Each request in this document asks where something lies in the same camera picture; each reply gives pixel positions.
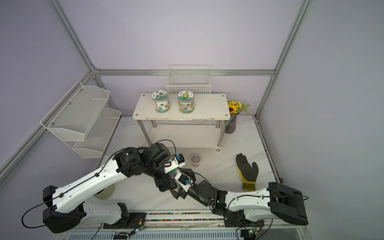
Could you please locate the strawberry lid seed container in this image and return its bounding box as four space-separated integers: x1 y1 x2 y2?
152 90 170 113

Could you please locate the sunflower lid seed container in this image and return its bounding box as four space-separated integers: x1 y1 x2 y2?
178 90 195 114

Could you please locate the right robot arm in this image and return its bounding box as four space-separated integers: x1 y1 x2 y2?
171 182 309 227

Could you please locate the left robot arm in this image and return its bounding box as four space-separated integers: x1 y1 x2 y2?
43 143 185 234

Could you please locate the white two-tier shelf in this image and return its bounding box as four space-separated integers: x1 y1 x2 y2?
133 91 231 152

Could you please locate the small red-based clear cup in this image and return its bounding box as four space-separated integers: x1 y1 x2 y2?
191 154 201 168

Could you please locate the black yellow work glove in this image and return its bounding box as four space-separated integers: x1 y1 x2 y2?
236 154 259 191

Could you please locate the red flower plant pot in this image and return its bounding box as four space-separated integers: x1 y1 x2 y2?
93 184 116 200

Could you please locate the yellow sunflower plant pot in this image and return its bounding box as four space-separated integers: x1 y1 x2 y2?
225 100 252 134

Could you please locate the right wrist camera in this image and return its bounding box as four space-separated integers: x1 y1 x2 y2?
175 172 193 193

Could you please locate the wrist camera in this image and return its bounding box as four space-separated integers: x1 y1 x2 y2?
164 154 186 174
175 172 193 193

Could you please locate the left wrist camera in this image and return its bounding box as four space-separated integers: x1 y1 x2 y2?
164 154 186 174

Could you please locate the aluminium front rail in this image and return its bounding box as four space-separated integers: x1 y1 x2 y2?
55 210 311 240

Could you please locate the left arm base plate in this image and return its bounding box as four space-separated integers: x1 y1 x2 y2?
103 212 147 229

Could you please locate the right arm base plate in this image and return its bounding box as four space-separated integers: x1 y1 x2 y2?
224 210 265 227

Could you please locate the white mesh wall rack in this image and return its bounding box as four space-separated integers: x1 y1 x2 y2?
40 82 121 159

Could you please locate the white wire basket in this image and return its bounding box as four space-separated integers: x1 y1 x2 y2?
167 65 212 94

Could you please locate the aluminium cage frame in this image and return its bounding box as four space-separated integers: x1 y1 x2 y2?
0 0 314 208

